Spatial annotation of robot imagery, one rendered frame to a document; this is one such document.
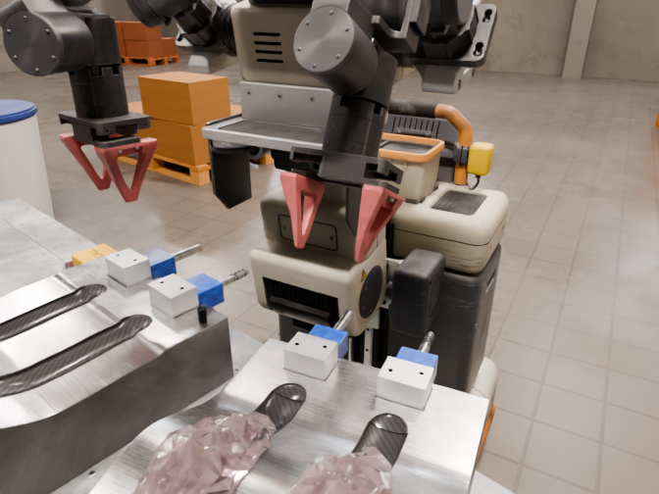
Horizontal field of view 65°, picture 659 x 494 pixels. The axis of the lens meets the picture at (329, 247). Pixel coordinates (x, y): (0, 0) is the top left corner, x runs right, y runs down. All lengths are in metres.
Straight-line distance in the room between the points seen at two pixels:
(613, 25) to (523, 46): 1.42
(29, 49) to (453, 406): 0.53
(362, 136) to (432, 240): 0.65
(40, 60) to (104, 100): 0.09
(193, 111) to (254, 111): 2.89
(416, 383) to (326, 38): 0.33
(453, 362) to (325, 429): 0.77
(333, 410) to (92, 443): 0.24
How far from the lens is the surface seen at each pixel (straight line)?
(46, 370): 0.62
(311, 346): 0.57
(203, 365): 0.63
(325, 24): 0.47
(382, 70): 0.52
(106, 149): 0.62
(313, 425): 0.52
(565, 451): 1.80
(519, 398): 1.93
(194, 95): 3.77
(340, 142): 0.50
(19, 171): 3.10
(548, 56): 10.40
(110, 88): 0.64
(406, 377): 0.54
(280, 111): 0.86
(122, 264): 0.71
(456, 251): 1.12
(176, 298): 0.62
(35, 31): 0.58
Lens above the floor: 1.23
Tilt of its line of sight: 26 degrees down
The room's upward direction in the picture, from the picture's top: straight up
